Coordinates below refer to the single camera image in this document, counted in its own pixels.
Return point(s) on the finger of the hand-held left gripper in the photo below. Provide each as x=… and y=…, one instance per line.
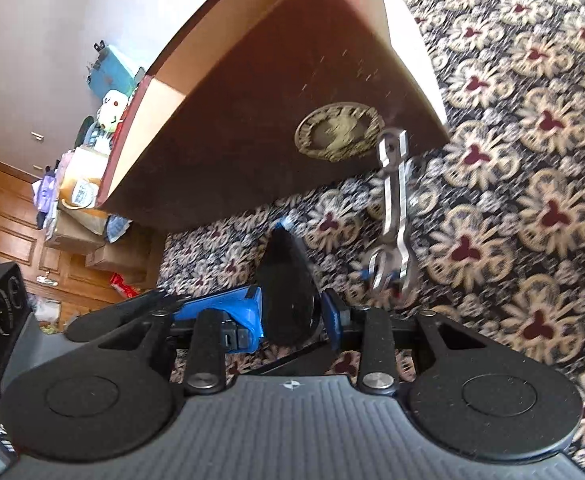
x=122, y=307

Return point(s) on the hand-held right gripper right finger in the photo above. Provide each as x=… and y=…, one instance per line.
x=333, y=317

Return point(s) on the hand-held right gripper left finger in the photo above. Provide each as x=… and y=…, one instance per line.
x=250, y=320

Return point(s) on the black key fob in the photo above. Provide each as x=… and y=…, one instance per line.
x=285, y=285

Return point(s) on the brown cardboard box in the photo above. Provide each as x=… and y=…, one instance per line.
x=252, y=110

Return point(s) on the red package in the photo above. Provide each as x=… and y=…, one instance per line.
x=125, y=287

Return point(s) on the blue checked cloth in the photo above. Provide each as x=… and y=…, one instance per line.
x=117, y=227

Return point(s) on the pile of cardboard boxes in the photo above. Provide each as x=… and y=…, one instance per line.
x=77, y=237

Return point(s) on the purple and white packet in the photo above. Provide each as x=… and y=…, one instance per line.
x=46, y=195

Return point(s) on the orange and white paper bag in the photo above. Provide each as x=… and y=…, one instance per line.
x=82, y=185

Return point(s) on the dark oval object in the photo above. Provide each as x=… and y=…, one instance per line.
x=85, y=132

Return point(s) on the green frog plush toy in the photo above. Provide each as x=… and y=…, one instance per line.
x=110, y=110

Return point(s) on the blue bag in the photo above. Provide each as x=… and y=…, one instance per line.
x=112, y=72

